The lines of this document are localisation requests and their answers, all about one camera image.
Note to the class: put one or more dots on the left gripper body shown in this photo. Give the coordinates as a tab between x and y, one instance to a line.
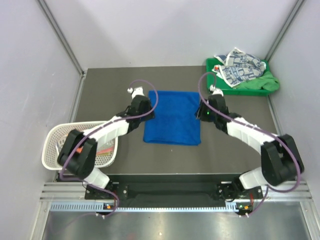
150	115

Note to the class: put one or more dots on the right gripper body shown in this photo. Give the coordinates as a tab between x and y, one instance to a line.
205	114

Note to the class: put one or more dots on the colourful rabbit print towel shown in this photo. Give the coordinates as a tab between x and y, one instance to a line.
59	144

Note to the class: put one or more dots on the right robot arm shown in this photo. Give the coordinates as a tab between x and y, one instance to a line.
281	164

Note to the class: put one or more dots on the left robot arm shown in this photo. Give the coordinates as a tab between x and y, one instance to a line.
78	153

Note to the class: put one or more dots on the folded towels in basket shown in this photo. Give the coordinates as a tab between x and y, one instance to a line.
106	148

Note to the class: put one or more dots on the green plastic tray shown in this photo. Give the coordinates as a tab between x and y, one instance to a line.
227	90

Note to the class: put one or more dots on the white blue patterned towel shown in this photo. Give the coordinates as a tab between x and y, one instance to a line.
238	67

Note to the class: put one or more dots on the green towel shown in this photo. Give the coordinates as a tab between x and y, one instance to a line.
265	82

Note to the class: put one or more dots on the white perforated plastic basket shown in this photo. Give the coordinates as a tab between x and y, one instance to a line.
50	154

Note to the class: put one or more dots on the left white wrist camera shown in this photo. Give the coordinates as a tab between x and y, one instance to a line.
135	91

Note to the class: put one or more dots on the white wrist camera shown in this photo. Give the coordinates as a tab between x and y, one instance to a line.
135	91
215	92

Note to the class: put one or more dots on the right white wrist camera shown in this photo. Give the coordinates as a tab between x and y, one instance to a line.
215	92

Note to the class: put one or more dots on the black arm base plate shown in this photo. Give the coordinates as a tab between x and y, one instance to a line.
214	190

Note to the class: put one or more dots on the grey slotted cable duct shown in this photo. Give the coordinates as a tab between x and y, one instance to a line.
101	207

